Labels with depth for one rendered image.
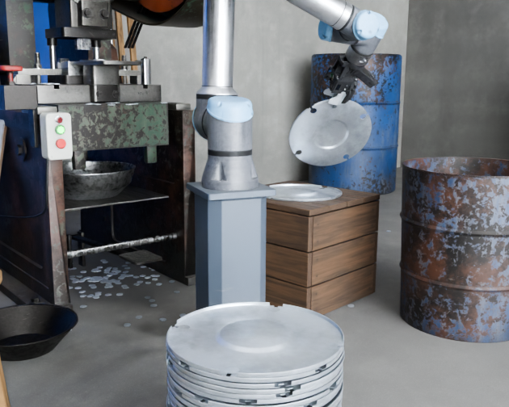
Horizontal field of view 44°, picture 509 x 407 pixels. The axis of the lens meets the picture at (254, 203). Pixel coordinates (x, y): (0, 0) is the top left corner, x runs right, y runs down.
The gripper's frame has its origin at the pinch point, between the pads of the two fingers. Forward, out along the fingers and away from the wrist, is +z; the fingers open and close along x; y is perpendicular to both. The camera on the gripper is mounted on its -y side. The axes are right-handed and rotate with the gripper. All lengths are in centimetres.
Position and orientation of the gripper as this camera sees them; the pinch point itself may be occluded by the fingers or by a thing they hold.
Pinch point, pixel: (335, 103)
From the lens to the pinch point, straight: 212.8
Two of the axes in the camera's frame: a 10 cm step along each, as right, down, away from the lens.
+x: 2.8, 8.2, -5.0
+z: -3.0, 5.7, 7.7
